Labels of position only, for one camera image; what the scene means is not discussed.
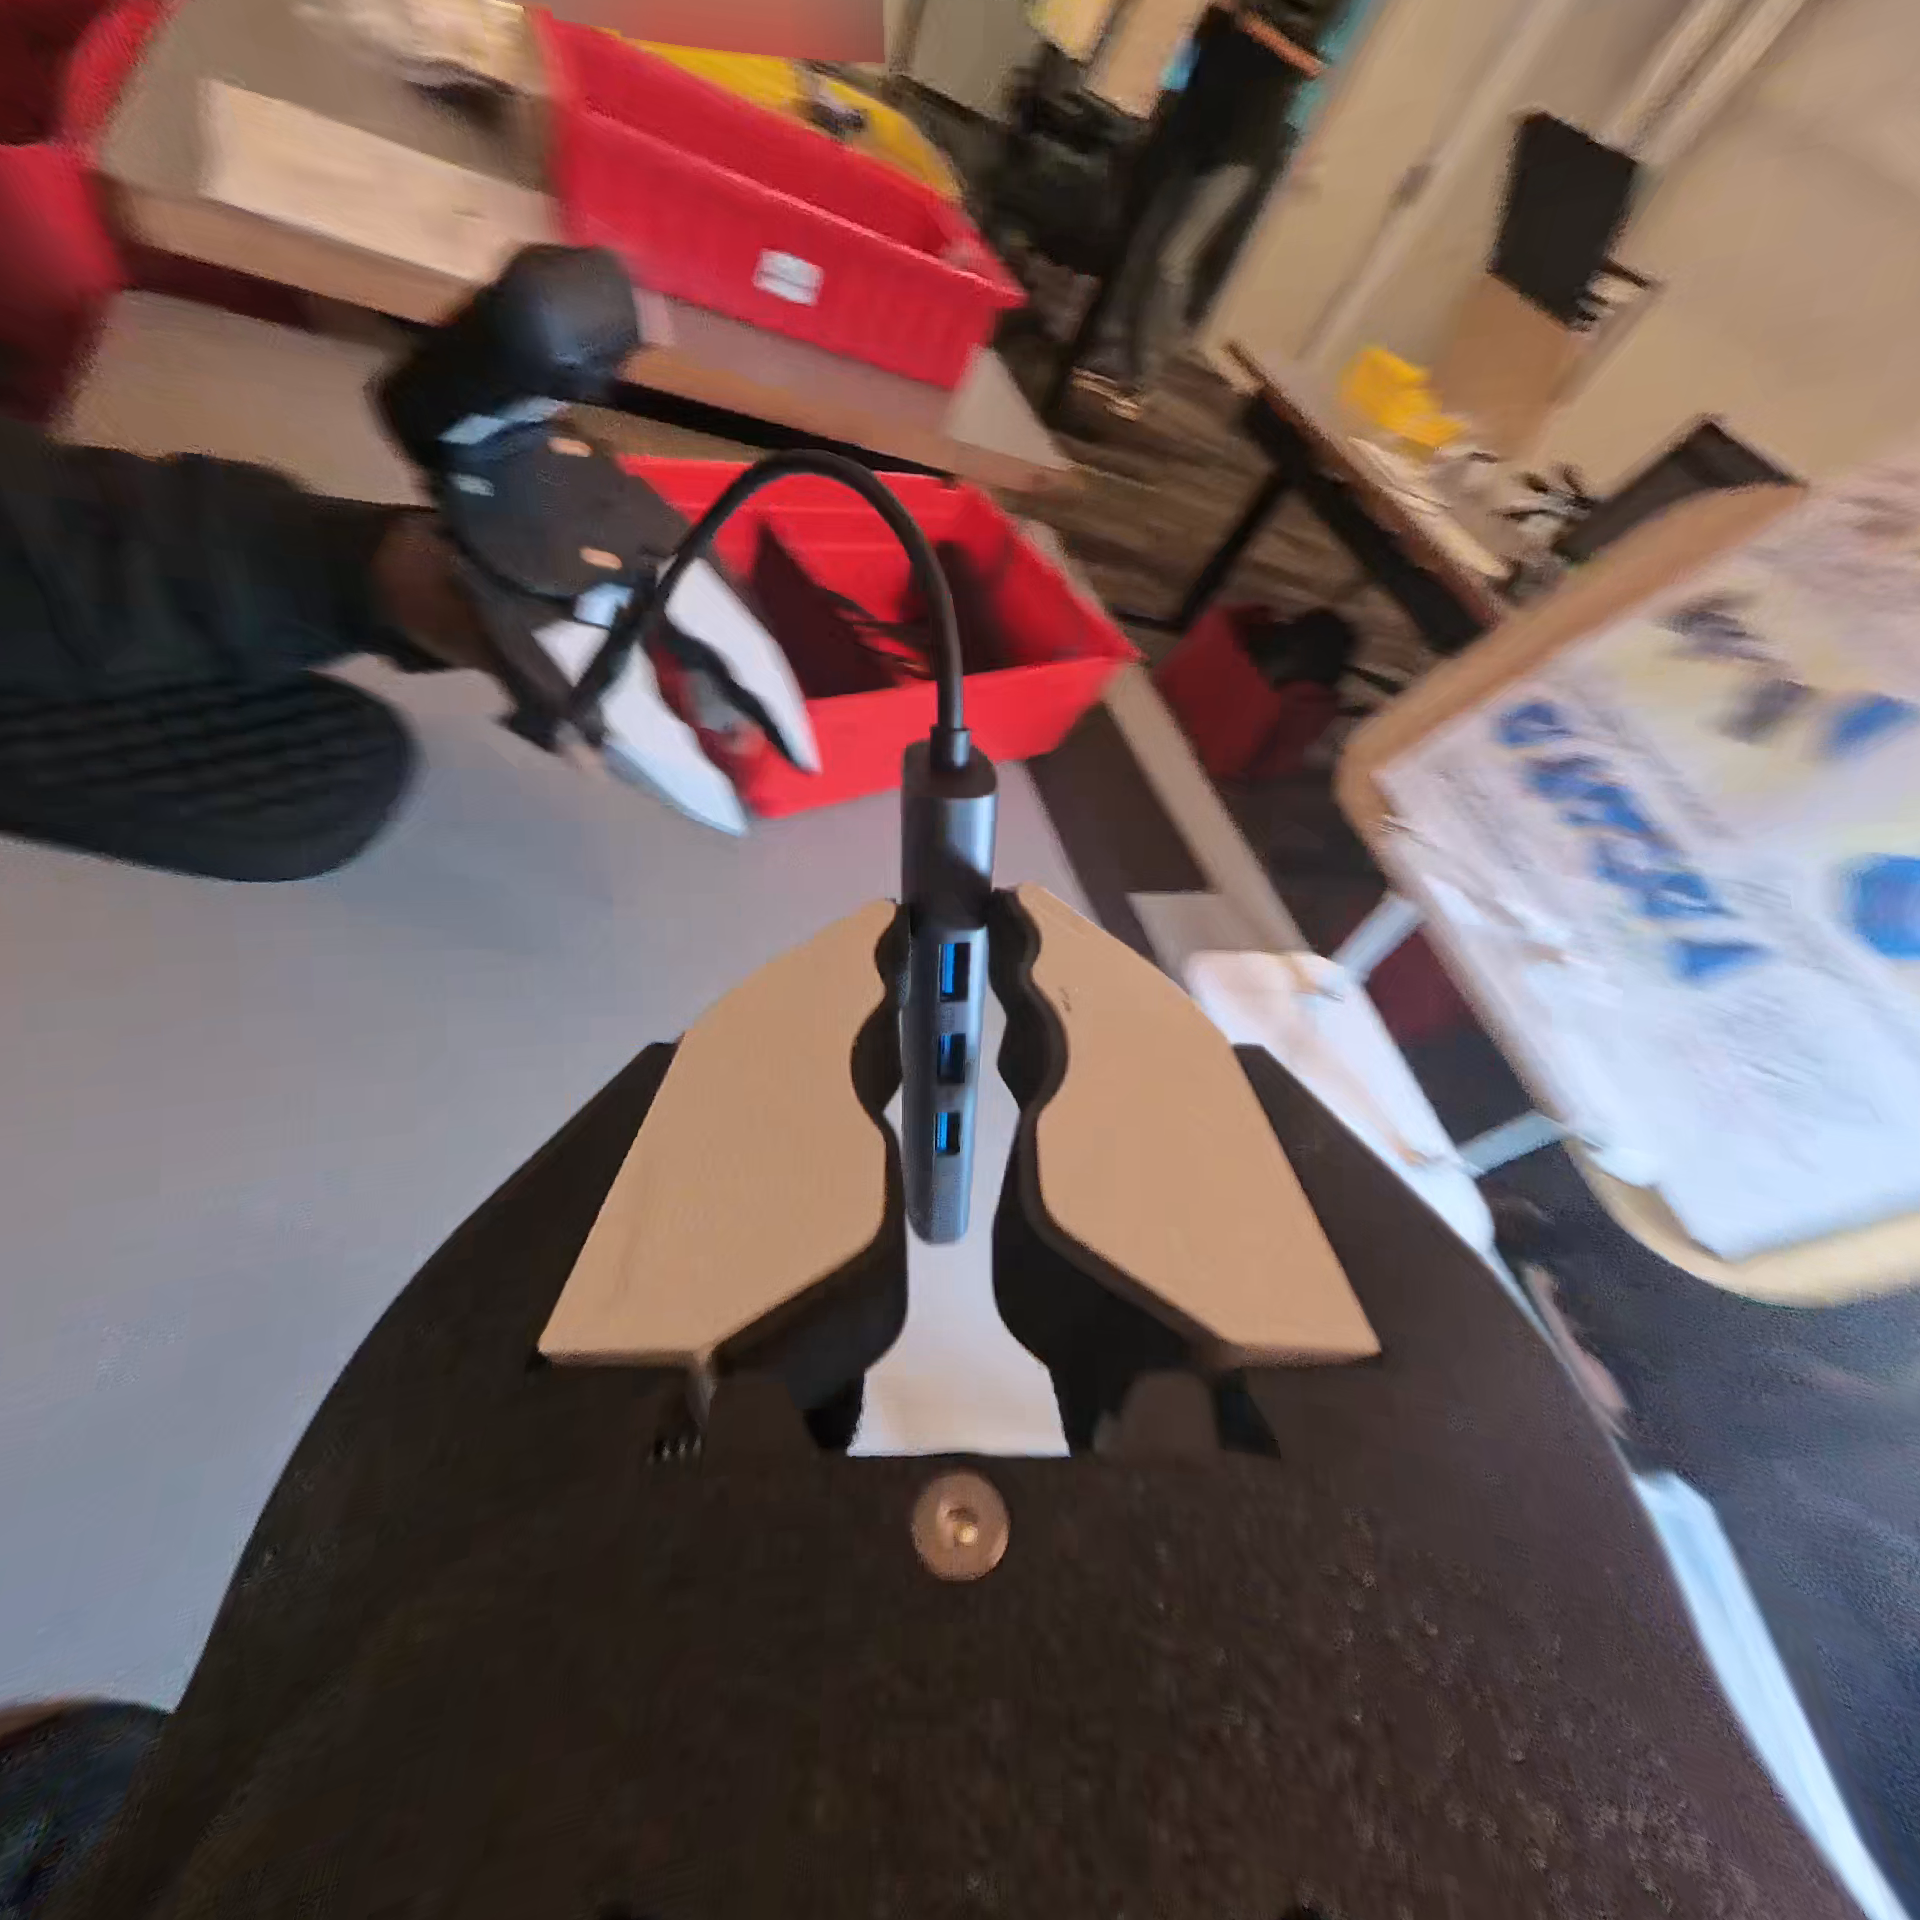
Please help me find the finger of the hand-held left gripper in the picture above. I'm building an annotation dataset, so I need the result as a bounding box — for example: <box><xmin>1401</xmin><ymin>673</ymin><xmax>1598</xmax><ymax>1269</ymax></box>
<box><xmin>662</xmin><ymin>563</ymin><xmax>826</xmax><ymax>777</ymax></box>
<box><xmin>537</xmin><ymin>605</ymin><xmax>753</xmax><ymax>837</ymax></box>

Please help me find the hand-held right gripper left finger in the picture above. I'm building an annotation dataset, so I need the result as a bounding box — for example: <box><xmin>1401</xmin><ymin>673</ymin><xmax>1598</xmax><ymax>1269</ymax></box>
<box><xmin>537</xmin><ymin>896</ymin><xmax>915</xmax><ymax>1427</ymax></box>

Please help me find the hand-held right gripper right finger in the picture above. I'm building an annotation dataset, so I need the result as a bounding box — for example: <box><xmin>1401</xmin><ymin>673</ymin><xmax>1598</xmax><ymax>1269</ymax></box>
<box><xmin>987</xmin><ymin>883</ymin><xmax>1385</xmax><ymax>1430</ymax></box>

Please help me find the grey usb hub with cable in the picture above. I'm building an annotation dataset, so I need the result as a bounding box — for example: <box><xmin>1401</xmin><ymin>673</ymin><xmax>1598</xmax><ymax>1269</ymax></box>
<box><xmin>562</xmin><ymin>450</ymin><xmax>1004</xmax><ymax>1249</ymax></box>

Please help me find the person's left forearm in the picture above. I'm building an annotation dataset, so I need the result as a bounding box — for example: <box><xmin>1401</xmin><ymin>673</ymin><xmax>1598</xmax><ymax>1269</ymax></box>
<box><xmin>0</xmin><ymin>421</ymin><xmax>452</xmax><ymax>883</ymax></box>

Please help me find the person's left hand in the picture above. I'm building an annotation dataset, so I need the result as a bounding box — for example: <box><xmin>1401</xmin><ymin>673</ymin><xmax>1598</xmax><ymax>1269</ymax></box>
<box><xmin>367</xmin><ymin>508</ymin><xmax>506</xmax><ymax>676</ymax></box>

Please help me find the white flat pad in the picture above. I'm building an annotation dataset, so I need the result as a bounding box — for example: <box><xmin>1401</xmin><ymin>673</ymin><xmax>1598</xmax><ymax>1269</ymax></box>
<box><xmin>1185</xmin><ymin>944</ymin><xmax>1494</xmax><ymax>1251</ymax></box>

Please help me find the light wooden table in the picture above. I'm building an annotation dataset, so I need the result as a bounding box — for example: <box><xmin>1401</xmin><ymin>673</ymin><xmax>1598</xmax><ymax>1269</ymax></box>
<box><xmin>106</xmin><ymin>0</ymin><xmax>1075</xmax><ymax>490</ymax></box>

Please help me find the red plastic bin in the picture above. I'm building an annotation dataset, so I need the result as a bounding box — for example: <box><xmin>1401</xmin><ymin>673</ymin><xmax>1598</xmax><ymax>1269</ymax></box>
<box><xmin>621</xmin><ymin>456</ymin><xmax>1143</xmax><ymax>822</ymax></box>
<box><xmin>537</xmin><ymin>11</ymin><xmax>1029</xmax><ymax>395</ymax></box>

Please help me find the small red box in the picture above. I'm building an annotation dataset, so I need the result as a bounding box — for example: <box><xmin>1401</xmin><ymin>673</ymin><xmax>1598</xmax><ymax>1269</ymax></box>
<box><xmin>1154</xmin><ymin>600</ymin><xmax>1361</xmax><ymax>782</ymax></box>

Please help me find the yellow item in bin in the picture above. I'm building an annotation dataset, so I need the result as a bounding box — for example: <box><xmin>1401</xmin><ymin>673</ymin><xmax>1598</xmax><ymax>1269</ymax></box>
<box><xmin>645</xmin><ymin>37</ymin><xmax>962</xmax><ymax>201</ymax></box>

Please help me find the red object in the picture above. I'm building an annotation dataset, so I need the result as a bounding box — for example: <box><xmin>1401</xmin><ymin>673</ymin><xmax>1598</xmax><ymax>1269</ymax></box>
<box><xmin>0</xmin><ymin>0</ymin><xmax>170</xmax><ymax>429</ymax></box>

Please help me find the dark metal-legged table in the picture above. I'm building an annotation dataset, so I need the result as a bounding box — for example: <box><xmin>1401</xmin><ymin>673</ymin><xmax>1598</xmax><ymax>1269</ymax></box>
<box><xmin>1185</xmin><ymin>346</ymin><xmax>1519</xmax><ymax>662</ymax></box>

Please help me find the yellow packet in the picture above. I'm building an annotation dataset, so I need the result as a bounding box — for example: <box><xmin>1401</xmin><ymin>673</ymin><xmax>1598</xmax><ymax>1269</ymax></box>
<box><xmin>1334</xmin><ymin>346</ymin><xmax>1466</xmax><ymax>453</ymax></box>

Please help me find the cardboard box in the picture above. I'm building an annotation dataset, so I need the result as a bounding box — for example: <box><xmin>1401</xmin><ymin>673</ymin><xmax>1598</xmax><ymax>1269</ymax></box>
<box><xmin>1439</xmin><ymin>276</ymin><xmax>1594</xmax><ymax>453</ymax></box>

